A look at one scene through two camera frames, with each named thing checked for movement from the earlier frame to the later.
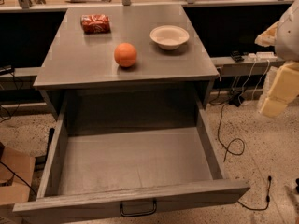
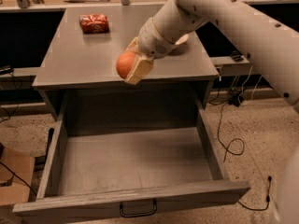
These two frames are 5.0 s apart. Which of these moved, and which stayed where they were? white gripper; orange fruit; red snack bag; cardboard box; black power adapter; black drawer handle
Moved: orange fruit; white gripper
Stayed: red snack bag; black power adapter; black drawer handle; cardboard box
